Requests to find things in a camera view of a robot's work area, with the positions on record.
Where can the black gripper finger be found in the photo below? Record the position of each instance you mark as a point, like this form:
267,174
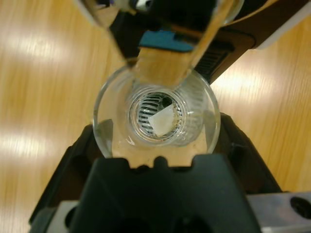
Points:
245,165
73,170

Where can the clear drinking glass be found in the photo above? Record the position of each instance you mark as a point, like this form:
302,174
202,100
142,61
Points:
109,109

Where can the white capsule coffee machine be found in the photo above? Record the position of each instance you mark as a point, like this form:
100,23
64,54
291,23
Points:
155,21

